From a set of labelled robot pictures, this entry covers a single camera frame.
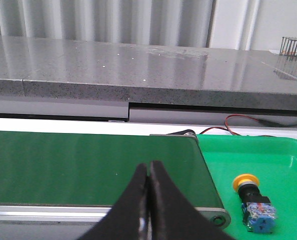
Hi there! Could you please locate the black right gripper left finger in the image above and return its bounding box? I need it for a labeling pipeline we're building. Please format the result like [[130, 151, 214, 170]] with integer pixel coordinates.
[[79, 163, 149, 240]]

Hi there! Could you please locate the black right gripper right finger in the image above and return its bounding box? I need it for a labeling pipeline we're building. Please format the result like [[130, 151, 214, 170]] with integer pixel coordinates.
[[149, 160, 233, 240]]

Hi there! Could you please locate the yellow mushroom push button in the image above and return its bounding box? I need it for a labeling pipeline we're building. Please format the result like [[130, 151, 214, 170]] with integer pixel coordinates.
[[232, 173, 277, 234]]

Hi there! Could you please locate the green conveyor belt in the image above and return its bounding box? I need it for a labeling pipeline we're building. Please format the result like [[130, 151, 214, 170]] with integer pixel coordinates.
[[0, 131, 231, 228]]

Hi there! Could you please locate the green plastic tray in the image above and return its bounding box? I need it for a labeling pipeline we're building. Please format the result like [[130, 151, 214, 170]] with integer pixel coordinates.
[[198, 135, 297, 240]]

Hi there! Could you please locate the grey granite countertop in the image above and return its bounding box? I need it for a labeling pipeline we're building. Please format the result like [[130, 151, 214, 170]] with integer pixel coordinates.
[[0, 36, 297, 111]]

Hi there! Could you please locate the white curtain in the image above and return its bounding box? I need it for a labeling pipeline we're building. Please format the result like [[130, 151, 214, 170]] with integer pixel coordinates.
[[0, 0, 215, 47]]

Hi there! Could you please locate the red black wire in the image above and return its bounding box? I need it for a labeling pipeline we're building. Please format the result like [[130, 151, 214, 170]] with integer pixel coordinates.
[[198, 114, 297, 138]]

